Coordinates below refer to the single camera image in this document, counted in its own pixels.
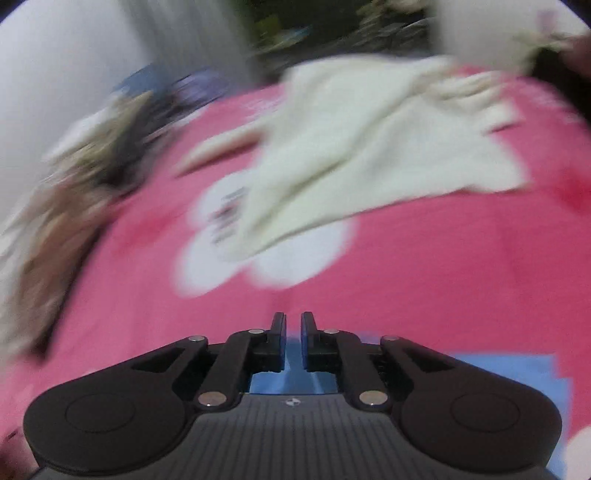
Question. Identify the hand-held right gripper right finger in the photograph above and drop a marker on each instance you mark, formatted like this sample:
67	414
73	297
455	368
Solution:
306	341

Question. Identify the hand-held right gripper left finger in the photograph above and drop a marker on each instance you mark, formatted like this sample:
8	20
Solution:
279	341

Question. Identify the blue shirt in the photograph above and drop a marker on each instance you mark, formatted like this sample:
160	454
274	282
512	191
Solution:
508	374

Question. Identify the pink floral bedsheet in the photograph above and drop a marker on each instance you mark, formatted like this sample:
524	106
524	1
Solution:
415	286

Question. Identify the white fleece garment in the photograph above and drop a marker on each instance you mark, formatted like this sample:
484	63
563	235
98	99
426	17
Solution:
369	152

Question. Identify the brown patterned cloth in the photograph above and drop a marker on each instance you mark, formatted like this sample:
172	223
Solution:
60	207

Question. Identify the blue purple cloth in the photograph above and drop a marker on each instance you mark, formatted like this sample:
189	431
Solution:
198	85

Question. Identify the striped curtain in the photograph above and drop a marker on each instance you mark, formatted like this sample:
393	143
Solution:
184	37

